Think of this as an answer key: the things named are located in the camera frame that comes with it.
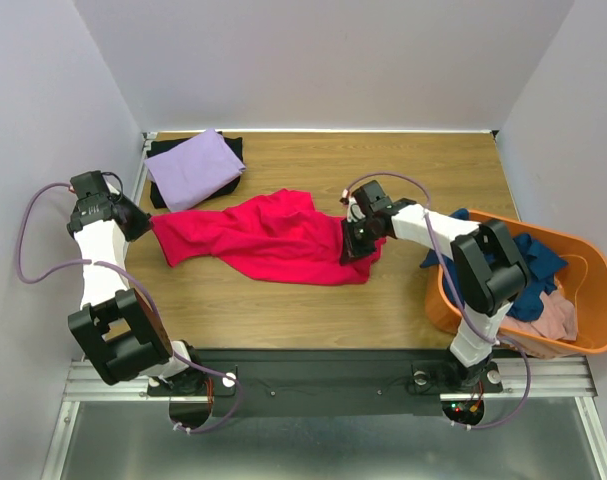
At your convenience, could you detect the red t shirt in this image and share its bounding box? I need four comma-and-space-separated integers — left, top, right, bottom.
152, 189, 385, 286

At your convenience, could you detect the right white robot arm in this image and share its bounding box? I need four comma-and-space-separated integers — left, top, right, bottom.
340, 180, 530, 390

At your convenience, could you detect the folded lilac t shirt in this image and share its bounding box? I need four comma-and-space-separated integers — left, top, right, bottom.
143, 128, 247, 213

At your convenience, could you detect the folded black t shirt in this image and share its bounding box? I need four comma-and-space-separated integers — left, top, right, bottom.
148, 131, 246, 210

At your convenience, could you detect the navy blue t shirt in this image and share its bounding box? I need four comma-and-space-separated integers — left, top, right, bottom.
419, 208, 568, 323

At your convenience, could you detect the pink t shirt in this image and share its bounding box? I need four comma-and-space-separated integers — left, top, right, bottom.
501, 290, 578, 359

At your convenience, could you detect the orange plastic basket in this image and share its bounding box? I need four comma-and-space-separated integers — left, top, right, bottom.
423, 209, 607, 354

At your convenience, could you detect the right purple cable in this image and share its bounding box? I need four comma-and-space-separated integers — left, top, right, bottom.
341, 172, 532, 432

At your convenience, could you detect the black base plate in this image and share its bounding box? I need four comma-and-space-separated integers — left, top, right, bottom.
147, 349, 503, 428

